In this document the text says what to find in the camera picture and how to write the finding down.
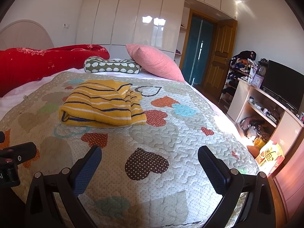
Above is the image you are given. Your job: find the wooden door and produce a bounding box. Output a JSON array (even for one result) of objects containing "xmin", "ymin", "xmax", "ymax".
[{"xmin": 202, "ymin": 19, "xmax": 238, "ymax": 93}]

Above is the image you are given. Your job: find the yellow cardboard box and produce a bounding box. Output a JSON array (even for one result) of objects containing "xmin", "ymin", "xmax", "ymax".
[{"xmin": 255, "ymin": 140, "xmax": 285, "ymax": 176}]

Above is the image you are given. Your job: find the white TV cabinet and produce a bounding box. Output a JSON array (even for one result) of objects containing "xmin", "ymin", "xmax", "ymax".
[{"xmin": 227, "ymin": 78, "xmax": 304, "ymax": 157}]

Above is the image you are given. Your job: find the white rounded headboard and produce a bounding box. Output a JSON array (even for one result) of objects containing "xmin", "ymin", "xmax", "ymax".
[{"xmin": 0, "ymin": 20, "xmax": 55, "ymax": 51}]

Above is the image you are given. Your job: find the black TV monitor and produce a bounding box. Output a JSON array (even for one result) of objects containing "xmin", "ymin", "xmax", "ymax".
[{"xmin": 261, "ymin": 60, "xmax": 304, "ymax": 112}]

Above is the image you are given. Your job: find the green hedgehog-print pillow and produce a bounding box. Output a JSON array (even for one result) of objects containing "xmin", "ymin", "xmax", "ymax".
[{"xmin": 84, "ymin": 56, "xmax": 142, "ymax": 74}]

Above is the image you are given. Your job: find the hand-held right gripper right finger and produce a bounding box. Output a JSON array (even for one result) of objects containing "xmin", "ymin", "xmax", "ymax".
[{"xmin": 198, "ymin": 145, "xmax": 279, "ymax": 228}]

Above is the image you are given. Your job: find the yellow striped sweater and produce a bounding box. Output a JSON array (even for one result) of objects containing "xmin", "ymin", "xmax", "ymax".
[{"xmin": 59, "ymin": 79, "xmax": 147, "ymax": 127}]

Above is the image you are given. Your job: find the dark mantel clock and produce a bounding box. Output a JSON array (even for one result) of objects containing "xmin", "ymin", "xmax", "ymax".
[{"xmin": 258, "ymin": 58, "xmax": 269, "ymax": 88}]

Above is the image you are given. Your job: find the yellow jar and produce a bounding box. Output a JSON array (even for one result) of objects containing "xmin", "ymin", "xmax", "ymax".
[{"xmin": 254, "ymin": 135, "xmax": 266, "ymax": 148}]

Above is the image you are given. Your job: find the small purple clock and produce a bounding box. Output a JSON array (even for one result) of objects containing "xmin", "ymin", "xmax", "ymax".
[{"xmin": 250, "ymin": 74, "xmax": 262, "ymax": 87}]

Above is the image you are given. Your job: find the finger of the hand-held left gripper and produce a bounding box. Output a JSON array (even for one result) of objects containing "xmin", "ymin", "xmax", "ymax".
[{"xmin": 0, "ymin": 142, "xmax": 37, "ymax": 165}]

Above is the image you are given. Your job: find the pile of clothes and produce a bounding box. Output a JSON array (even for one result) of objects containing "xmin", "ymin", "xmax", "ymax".
[{"xmin": 231, "ymin": 50, "xmax": 258, "ymax": 73}]

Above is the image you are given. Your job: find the heart-print quilt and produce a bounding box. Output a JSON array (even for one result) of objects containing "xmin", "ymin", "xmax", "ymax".
[{"xmin": 0, "ymin": 71, "xmax": 259, "ymax": 228}]

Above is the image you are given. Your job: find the pink corduroy cushion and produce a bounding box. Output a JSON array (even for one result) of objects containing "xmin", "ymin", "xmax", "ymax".
[{"xmin": 125, "ymin": 43, "xmax": 186, "ymax": 82}]

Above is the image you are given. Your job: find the red duvet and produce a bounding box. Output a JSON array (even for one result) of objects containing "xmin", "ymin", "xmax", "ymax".
[{"xmin": 0, "ymin": 44, "xmax": 110, "ymax": 98}]

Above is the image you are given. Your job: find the shoe rack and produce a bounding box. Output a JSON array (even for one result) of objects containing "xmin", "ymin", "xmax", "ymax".
[{"xmin": 218, "ymin": 62, "xmax": 252, "ymax": 110}]

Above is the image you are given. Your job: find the white glossy wardrobe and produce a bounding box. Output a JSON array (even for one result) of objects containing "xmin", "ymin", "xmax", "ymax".
[{"xmin": 75, "ymin": 0, "xmax": 238, "ymax": 60}]

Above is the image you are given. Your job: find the blue glass door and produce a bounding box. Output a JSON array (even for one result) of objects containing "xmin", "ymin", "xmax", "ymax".
[{"xmin": 182, "ymin": 13, "xmax": 218, "ymax": 85}]

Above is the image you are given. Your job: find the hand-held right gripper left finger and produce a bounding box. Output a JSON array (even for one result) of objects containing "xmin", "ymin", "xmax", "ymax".
[{"xmin": 24, "ymin": 145, "xmax": 102, "ymax": 228}]

